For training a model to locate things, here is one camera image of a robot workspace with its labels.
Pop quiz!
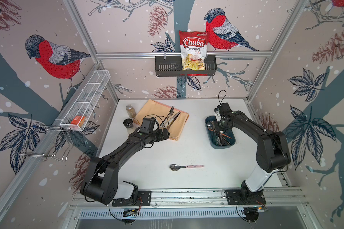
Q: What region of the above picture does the orange handled spoon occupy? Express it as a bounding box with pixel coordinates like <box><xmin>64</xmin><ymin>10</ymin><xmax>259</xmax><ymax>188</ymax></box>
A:
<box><xmin>218</xmin><ymin>132</ymin><xmax>232</xmax><ymax>139</ymax></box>

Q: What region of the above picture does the silver spoon black handle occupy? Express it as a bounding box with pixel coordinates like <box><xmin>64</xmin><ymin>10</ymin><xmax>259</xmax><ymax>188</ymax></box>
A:
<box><xmin>207</xmin><ymin>122</ymin><xmax>222</xmax><ymax>146</ymax></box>

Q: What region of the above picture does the teal plastic storage box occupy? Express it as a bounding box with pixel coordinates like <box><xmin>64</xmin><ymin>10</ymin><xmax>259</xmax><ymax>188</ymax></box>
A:
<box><xmin>205</xmin><ymin>116</ymin><xmax>236</xmax><ymax>149</ymax></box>

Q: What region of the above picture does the purple spoon pink handle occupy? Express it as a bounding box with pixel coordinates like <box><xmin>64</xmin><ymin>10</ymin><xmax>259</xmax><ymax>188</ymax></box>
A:
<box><xmin>169</xmin><ymin>164</ymin><xmax>204</xmax><ymax>171</ymax></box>

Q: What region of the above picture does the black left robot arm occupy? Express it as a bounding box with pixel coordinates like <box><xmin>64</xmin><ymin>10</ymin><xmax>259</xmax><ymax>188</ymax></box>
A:
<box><xmin>80</xmin><ymin>118</ymin><xmax>170</xmax><ymax>205</ymax></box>

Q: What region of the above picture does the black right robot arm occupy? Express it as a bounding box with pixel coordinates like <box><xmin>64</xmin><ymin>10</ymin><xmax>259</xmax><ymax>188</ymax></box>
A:
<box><xmin>214</xmin><ymin>103</ymin><xmax>291</xmax><ymax>197</ymax></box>

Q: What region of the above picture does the small red box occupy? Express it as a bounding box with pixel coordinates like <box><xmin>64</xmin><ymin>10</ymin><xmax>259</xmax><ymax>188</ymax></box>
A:
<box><xmin>70</xmin><ymin>115</ymin><xmax>86</xmax><ymax>126</ymax></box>

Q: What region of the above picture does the peach cloth napkin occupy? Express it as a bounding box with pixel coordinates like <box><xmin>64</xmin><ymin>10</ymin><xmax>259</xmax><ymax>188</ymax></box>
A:
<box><xmin>134</xmin><ymin>99</ymin><xmax>189</xmax><ymax>141</ymax></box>

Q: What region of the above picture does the black round lid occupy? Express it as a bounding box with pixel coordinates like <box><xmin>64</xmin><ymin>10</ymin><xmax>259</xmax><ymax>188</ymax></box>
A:
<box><xmin>123</xmin><ymin>118</ymin><xmax>133</xmax><ymax>129</ymax></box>

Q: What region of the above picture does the brown spice jar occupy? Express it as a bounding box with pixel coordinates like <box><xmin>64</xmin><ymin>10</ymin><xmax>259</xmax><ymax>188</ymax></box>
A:
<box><xmin>126</xmin><ymin>105</ymin><xmax>137</xmax><ymax>119</ymax></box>

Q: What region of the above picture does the silver fork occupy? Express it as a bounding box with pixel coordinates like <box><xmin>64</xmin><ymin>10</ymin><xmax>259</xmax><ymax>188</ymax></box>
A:
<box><xmin>161</xmin><ymin>106</ymin><xmax>174</xmax><ymax>128</ymax></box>

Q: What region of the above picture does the red Chuba chips bag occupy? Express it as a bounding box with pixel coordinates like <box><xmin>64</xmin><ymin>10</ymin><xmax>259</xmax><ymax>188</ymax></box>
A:
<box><xmin>179</xmin><ymin>31</ymin><xmax>208</xmax><ymax>71</ymax></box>

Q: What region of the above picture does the black wall basket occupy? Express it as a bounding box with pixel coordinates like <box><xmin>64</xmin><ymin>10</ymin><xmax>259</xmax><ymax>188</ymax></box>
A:
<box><xmin>155</xmin><ymin>56</ymin><xmax>217</xmax><ymax>77</ymax></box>

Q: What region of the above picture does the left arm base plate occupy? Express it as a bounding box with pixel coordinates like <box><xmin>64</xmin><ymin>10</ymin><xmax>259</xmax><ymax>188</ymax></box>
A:
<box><xmin>112</xmin><ymin>190</ymin><xmax>152</xmax><ymax>207</ymax></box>

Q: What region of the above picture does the clear wire wall shelf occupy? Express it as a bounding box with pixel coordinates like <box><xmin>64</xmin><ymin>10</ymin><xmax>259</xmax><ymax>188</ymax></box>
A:
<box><xmin>60</xmin><ymin>70</ymin><xmax>110</xmax><ymax>131</ymax></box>

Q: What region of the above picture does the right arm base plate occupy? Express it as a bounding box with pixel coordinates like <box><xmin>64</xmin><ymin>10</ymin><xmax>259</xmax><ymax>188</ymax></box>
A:
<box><xmin>224</xmin><ymin>189</ymin><xmax>266</xmax><ymax>205</ymax></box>

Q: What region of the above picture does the wire hook rack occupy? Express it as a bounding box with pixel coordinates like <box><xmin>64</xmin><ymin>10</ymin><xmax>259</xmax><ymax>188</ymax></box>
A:
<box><xmin>17</xmin><ymin>125</ymin><xmax>74</xmax><ymax>162</ymax></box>

